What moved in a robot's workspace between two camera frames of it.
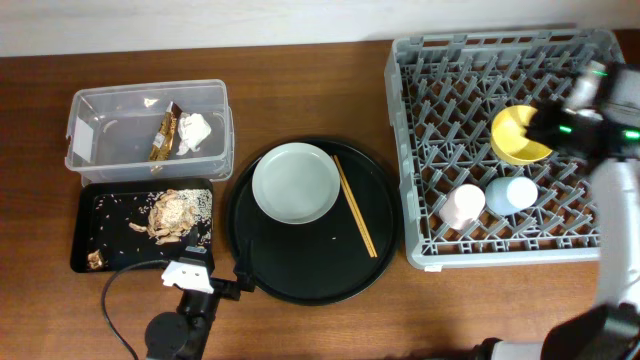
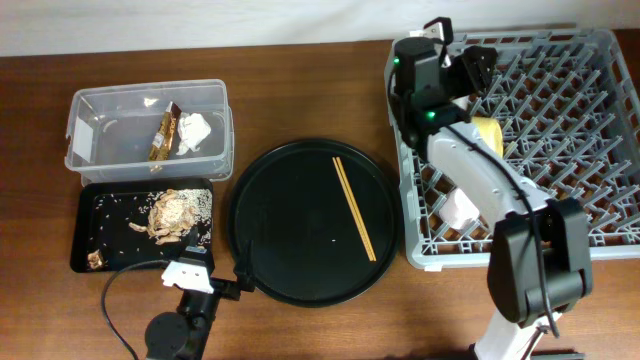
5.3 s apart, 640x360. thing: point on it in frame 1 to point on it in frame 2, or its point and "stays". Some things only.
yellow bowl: (509, 140) to (490, 133)
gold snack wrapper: (163, 140) stays
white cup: (462, 205) stays
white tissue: (193, 130) stays
